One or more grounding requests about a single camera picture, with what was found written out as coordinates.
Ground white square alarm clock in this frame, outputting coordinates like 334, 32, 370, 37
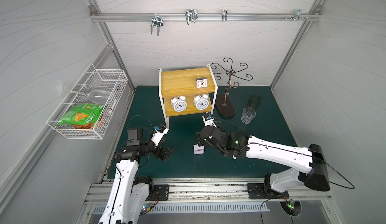
194, 144, 205, 155

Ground white twin-bell alarm clock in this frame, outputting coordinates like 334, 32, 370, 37
194, 93, 209, 110

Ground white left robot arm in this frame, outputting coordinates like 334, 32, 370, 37
99, 124, 175, 224

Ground dark cup holder stand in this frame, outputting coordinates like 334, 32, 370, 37
210, 57, 253, 117

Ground clear drinking glass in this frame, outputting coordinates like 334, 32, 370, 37
241, 107, 256, 124

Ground dark tinted glass cup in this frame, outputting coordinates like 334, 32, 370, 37
247, 94, 262, 110

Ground clear wine glass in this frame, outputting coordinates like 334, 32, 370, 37
63, 87, 111, 105

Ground green snack bag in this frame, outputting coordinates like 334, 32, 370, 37
56, 103, 104, 126

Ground black round floor device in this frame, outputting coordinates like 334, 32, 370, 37
280, 200, 302, 217

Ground metal double hook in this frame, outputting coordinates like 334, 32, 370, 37
185, 9, 198, 25
150, 15, 163, 36

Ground metal single hook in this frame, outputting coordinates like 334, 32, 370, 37
221, 10, 228, 22

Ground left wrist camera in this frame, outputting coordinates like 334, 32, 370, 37
150, 124, 169, 146

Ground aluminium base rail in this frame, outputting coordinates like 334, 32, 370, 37
83, 178, 332, 214

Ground wooden two-tier white-frame shelf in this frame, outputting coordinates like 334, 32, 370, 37
158, 65, 218, 127

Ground white wire basket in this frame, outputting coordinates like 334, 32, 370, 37
46, 64, 128, 140

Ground aluminium wall rail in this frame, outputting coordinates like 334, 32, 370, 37
91, 12, 322, 23

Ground metal bracket hook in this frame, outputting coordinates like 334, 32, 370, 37
284, 10, 311, 22

